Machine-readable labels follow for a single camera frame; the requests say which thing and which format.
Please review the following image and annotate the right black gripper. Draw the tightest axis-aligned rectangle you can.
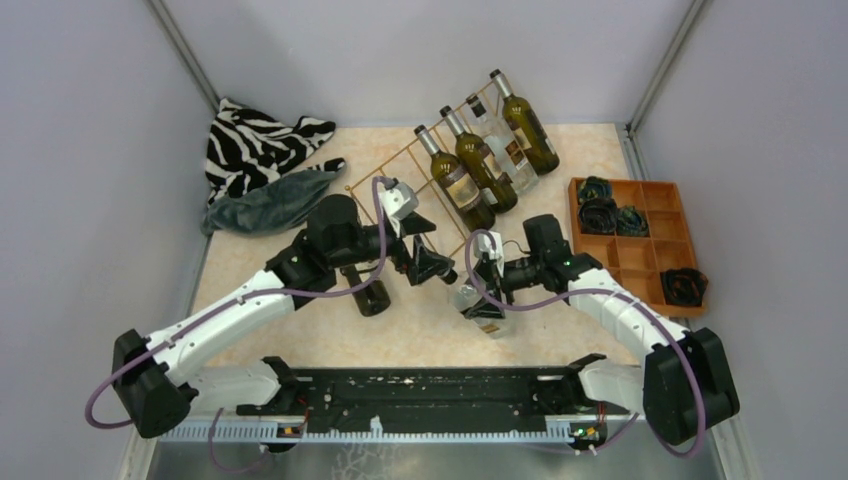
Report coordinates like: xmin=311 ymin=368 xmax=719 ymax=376
xmin=462 ymin=253 xmax=545 ymax=319

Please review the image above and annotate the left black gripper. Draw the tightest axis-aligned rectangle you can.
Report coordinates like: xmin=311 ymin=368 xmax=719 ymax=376
xmin=330 ymin=210 xmax=455 ymax=284

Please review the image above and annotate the brown wine bottle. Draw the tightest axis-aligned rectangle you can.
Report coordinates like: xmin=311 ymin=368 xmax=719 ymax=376
xmin=414 ymin=125 xmax=496 ymax=232

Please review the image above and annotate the dark bottle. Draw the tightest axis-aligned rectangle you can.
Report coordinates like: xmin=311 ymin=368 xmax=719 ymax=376
xmin=440 ymin=106 xmax=518 ymax=214
xmin=340 ymin=261 xmax=391 ymax=317

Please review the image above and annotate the olive green wine bottle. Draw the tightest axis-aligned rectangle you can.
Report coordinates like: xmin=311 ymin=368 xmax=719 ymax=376
xmin=489 ymin=69 xmax=560 ymax=176

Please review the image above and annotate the clear square liquor bottle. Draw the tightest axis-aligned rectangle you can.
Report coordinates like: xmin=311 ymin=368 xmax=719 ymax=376
xmin=466 ymin=94 xmax=539 ymax=196

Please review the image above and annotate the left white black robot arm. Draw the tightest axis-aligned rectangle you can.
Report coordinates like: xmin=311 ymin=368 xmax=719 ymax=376
xmin=111 ymin=188 xmax=458 ymax=438

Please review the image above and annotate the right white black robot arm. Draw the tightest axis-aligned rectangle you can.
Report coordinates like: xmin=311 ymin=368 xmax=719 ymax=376
xmin=463 ymin=214 xmax=740 ymax=458

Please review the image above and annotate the dark rolled tie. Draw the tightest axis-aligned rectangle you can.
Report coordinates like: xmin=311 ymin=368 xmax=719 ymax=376
xmin=578 ymin=198 xmax=618 ymax=235
xmin=616 ymin=205 xmax=650 ymax=237

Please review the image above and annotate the yellow patterned rolled tie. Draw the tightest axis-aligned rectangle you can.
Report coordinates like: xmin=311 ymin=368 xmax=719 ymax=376
xmin=576 ymin=176 xmax=612 ymax=205

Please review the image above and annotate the grey plush cloth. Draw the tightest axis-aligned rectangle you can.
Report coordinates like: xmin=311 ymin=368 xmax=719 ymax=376
xmin=200 ymin=157 xmax=347 ymax=237

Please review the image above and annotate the wooden compartment tray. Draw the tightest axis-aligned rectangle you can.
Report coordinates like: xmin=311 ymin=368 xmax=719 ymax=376
xmin=567 ymin=177 xmax=706 ymax=318

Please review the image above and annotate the zebra striped cloth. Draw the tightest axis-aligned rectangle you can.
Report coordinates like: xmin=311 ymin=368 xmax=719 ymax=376
xmin=205 ymin=97 xmax=337 ymax=205

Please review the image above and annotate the black rolled belt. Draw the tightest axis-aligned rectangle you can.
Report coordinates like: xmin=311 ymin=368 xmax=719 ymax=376
xmin=660 ymin=267 xmax=709 ymax=308

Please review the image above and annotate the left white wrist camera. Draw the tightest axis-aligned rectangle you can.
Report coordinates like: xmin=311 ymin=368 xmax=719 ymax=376
xmin=378 ymin=178 xmax=419 ymax=237

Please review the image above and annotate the gold wire wine rack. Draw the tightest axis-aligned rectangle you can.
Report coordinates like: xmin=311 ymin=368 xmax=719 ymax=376
xmin=347 ymin=70 xmax=553 ymax=263

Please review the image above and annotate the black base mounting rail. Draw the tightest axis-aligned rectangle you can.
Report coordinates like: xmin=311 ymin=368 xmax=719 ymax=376
xmin=236 ymin=365 xmax=623 ymax=449

